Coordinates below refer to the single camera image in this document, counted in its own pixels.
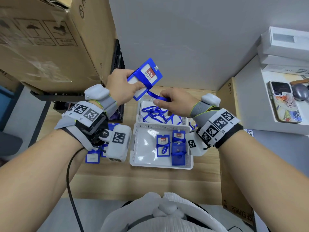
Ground grey right wristband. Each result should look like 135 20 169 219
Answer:
190 101 216 119

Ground phone with cartoon case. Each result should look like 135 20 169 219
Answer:
267 81 302 124

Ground person's left forearm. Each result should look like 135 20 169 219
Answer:
0 128 88 232

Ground blue card holder, white insert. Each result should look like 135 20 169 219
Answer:
85 149 101 164

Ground blue chair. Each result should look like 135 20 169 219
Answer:
0 84 24 158

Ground white wrist tracker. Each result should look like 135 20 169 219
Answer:
201 93 221 108
84 84 111 102

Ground grey left wristband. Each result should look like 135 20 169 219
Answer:
96 95 118 119

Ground white basket with lanyards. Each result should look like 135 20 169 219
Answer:
137 94 189 126

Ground white left marker block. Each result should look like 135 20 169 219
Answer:
105 125 132 163

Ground black cable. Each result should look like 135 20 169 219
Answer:
66 147 85 232

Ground grey wristband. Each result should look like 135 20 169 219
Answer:
190 101 216 119
96 95 118 119

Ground person's left hand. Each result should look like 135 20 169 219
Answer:
106 68 146 105

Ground large brown cardboard box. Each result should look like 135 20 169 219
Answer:
0 0 117 92

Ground white right wrist tracker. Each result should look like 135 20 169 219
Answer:
201 93 221 108

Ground blue card holder, blank back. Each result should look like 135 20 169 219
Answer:
171 142 186 166

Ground flat brown cardboard box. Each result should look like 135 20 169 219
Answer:
215 77 254 226

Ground marker-pattern wrist band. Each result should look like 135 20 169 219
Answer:
196 108 244 149
54 101 107 130

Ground pile of blue lanyards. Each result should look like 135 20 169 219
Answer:
141 106 182 124

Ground black plastic crate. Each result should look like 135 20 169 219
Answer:
53 39 126 117

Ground white marker block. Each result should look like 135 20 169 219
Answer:
105 125 132 163
187 130 211 157

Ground black metal shelf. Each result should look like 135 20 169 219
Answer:
30 90 85 102

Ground blue card holders on table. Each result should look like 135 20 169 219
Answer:
100 123 121 158

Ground flat white box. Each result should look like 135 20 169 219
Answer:
259 53 309 76

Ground large white box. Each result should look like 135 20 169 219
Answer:
257 26 309 58

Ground grey computer mouse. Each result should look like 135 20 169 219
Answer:
292 83 309 102

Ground white right marker block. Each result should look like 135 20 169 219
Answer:
187 130 211 157

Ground person's white clothing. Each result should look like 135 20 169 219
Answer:
100 192 229 232

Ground white left wrist tracker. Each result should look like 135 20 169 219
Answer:
84 84 111 102

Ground person's right hand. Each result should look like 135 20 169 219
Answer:
153 88 200 118

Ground blue card holder, knotted strap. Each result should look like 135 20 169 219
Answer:
156 134 171 157

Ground left marker-pattern wrist band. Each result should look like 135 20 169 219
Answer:
54 101 107 130

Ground blue lanyard strap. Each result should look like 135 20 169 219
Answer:
145 89 172 103

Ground person's right forearm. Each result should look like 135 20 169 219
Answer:
216 136 309 232

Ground white perforated plastic basket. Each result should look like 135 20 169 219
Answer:
129 122 194 170

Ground small blue card holder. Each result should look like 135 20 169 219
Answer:
172 130 186 143

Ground right marker-pattern wrist band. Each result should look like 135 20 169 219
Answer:
196 108 244 149

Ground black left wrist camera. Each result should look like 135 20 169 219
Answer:
74 113 110 147

